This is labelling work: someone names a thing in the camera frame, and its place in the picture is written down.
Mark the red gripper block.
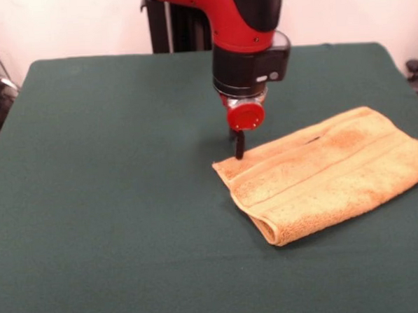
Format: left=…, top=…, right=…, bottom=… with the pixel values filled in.
left=219, top=90, right=269, bottom=161

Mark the orange terry towel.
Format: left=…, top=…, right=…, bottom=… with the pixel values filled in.
left=209, top=103, right=418, bottom=251

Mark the dark green table cloth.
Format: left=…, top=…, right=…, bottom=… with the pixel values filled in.
left=0, top=39, right=418, bottom=313

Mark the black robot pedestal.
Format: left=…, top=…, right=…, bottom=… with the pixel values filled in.
left=138, top=0, right=215, bottom=55

